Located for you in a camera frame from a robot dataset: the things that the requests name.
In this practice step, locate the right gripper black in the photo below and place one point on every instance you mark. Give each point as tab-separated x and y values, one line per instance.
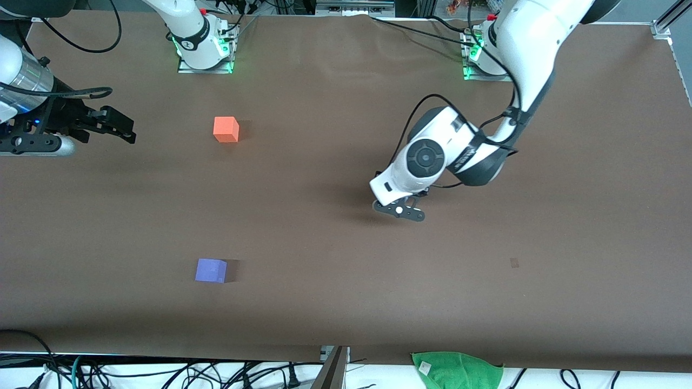
69	115

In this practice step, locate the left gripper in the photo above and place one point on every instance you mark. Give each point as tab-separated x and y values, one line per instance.
424	192

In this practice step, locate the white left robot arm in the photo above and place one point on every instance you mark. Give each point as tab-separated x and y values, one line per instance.
535	48

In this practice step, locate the orange foam block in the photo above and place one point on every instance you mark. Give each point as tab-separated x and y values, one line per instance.
226	129

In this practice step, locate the purple foam block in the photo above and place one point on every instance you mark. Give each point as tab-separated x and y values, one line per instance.
210	270

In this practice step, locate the brown table cover sheet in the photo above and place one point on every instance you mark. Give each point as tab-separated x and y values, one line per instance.
270	216

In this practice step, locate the colourful background object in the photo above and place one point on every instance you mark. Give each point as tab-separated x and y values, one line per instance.
457	6

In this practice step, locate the green cloth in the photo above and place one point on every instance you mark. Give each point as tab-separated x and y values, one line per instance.
459	373

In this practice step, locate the black power plug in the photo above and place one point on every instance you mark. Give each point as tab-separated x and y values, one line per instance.
293	376

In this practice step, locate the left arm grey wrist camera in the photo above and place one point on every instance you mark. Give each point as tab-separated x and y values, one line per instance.
389	210

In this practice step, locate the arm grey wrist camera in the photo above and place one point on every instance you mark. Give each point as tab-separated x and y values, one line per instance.
59	147
389	210

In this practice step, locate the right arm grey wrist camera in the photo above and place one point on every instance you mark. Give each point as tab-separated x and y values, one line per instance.
59	147

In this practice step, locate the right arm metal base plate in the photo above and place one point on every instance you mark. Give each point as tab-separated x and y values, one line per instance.
189	70

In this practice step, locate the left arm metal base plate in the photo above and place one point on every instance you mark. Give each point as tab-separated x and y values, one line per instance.
476	77

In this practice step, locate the aluminium frame rail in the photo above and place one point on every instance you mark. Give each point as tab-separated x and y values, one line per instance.
354	6

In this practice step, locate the grey metal post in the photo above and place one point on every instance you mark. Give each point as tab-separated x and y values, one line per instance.
332	373

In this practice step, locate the metal corner bracket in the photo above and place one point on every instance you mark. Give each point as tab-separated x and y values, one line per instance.
658	29

